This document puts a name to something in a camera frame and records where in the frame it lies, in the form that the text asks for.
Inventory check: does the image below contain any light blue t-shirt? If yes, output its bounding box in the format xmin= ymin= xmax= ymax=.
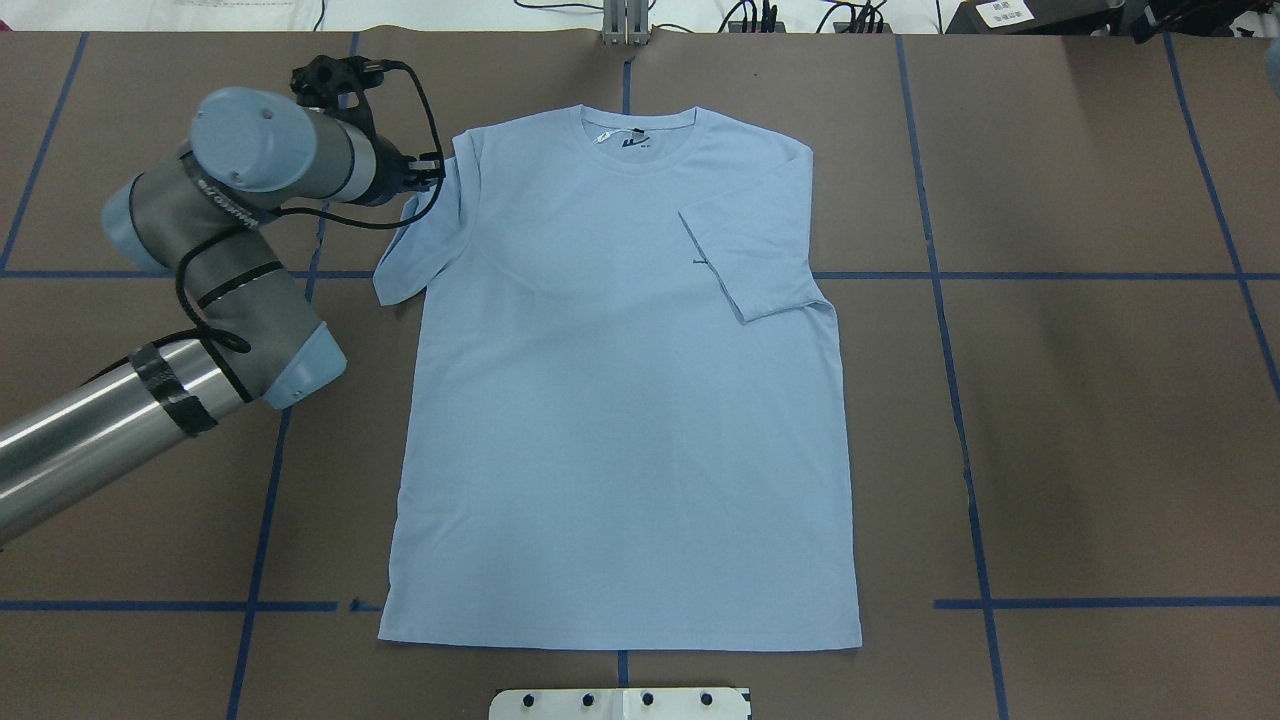
xmin=372 ymin=106 xmax=863 ymax=653

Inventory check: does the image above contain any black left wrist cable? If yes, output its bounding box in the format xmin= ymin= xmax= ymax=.
xmin=79 ymin=60 xmax=445 ymax=401

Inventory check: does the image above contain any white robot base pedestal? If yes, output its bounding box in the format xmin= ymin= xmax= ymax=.
xmin=488 ymin=687 xmax=753 ymax=719

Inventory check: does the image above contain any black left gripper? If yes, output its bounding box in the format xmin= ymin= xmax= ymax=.
xmin=375 ymin=150 xmax=445 ymax=206

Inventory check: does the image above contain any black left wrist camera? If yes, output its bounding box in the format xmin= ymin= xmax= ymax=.
xmin=289 ymin=55 xmax=385 ymax=135

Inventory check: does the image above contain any brown paper table cover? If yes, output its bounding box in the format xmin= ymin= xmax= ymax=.
xmin=3 ymin=27 xmax=1277 ymax=719

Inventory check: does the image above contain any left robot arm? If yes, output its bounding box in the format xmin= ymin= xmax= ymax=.
xmin=3 ymin=81 xmax=444 ymax=542

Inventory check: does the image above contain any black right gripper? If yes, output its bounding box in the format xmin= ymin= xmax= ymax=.
xmin=1130 ymin=1 xmax=1277 ymax=44

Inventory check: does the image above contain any aluminium frame post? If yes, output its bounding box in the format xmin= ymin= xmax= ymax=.
xmin=600 ymin=0 xmax=652 ymax=47

